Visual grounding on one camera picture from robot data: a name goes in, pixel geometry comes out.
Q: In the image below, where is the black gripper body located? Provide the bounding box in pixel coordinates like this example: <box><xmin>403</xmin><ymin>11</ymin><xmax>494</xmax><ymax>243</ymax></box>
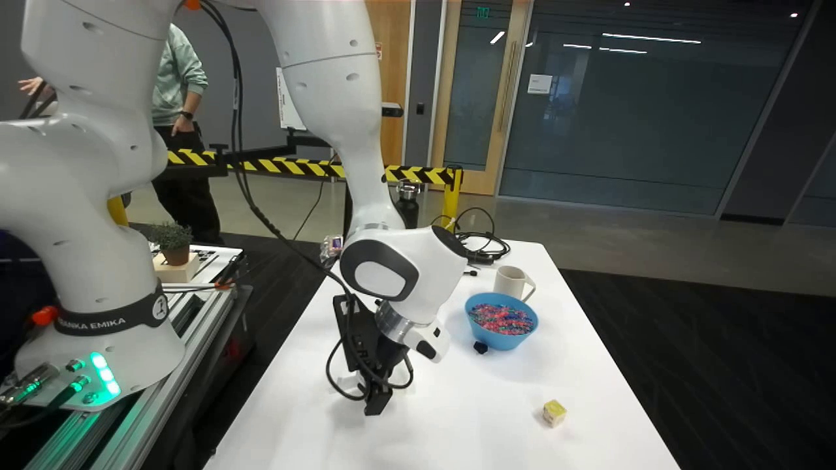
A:
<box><xmin>332</xmin><ymin>295</ymin><xmax>409</xmax><ymax>392</ymax></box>

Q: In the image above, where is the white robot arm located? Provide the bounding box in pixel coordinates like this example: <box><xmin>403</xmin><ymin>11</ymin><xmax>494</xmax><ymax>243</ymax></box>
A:
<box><xmin>0</xmin><ymin>0</ymin><xmax>465</xmax><ymax>411</ymax></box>

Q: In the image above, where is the blue bowl of colourful beads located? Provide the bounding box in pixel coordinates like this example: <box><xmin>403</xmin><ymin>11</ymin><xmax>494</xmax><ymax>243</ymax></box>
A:
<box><xmin>465</xmin><ymin>293</ymin><xmax>539</xmax><ymax>351</ymax></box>

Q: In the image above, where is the white mug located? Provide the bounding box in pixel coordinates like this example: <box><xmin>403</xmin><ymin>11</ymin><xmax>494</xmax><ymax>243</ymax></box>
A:
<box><xmin>494</xmin><ymin>266</ymin><xmax>535</xmax><ymax>299</ymax></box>

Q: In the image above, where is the small yellow wooden cube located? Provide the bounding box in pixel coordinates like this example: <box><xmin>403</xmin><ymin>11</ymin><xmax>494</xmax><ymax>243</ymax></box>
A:
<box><xmin>542</xmin><ymin>400</ymin><xmax>568</xmax><ymax>424</ymax></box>

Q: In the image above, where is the yellow black striped barrier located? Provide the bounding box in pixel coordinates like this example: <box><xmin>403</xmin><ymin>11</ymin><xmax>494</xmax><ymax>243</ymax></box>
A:
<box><xmin>168</xmin><ymin>148</ymin><xmax>464</xmax><ymax>188</ymax></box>

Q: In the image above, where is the small potted plant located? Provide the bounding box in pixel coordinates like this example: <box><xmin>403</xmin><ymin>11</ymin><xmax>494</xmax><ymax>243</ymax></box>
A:
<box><xmin>145</xmin><ymin>223</ymin><xmax>191</xmax><ymax>266</ymax></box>

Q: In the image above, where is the person in green hoodie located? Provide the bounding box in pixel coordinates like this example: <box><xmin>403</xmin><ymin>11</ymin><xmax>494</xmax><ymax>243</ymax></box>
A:
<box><xmin>16</xmin><ymin>21</ymin><xmax>222</xmax><ymax>240</ymax></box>

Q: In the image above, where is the coiled black cable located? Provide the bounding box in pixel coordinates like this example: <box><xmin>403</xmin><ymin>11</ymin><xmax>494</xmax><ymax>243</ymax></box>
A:
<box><xmin>452</xmin><ymin>205</ymin><xmax>513</xmax><ymax>266</ymax></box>

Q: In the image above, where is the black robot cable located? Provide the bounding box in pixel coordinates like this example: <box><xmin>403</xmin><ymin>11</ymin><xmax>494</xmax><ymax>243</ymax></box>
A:
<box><xmin>196</xmin><ymin>0</ymin><xmax>415</xmax><ymax>405</ymax></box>

